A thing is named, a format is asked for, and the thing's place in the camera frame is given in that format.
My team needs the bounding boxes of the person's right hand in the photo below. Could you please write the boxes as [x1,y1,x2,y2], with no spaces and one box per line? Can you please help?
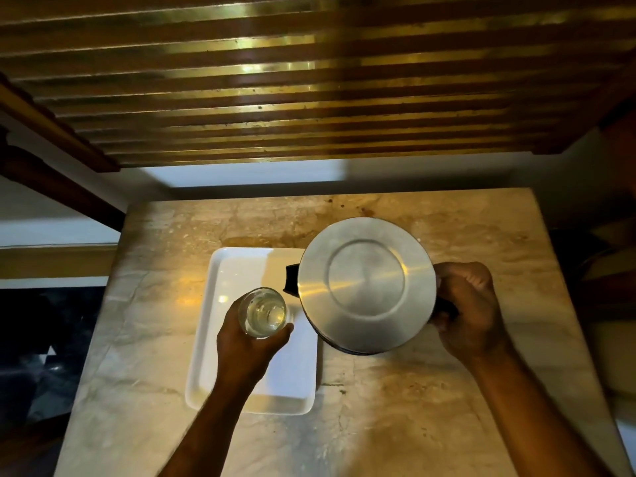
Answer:
[431,262,508,364]

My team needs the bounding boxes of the person's left hand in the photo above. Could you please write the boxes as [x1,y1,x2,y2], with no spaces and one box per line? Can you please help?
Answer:
[216,297,295,389]

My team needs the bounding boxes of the clear drinking glass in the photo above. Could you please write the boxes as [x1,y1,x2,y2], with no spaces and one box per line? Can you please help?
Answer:
[238,287,288,339]

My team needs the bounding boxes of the stainless steel kettle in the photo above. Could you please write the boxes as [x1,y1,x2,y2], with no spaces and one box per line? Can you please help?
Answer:
[283,217,459,356]

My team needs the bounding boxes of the person's right forearm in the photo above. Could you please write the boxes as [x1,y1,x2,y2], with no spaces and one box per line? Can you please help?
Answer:
[464,340,613,477]

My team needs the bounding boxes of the person's left forearm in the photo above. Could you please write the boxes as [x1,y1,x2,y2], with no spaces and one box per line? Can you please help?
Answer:
[158,375,264,477]

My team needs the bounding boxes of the white rectangular tray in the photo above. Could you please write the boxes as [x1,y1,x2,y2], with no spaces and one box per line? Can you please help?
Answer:
[185,247,325,416]

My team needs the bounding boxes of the wooden slatted panel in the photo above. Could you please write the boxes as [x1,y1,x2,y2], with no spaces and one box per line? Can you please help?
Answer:
[0,0,636,168]

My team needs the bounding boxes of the dark wooden beam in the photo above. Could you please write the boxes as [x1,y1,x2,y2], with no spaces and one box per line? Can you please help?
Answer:
[0,125,126,232]

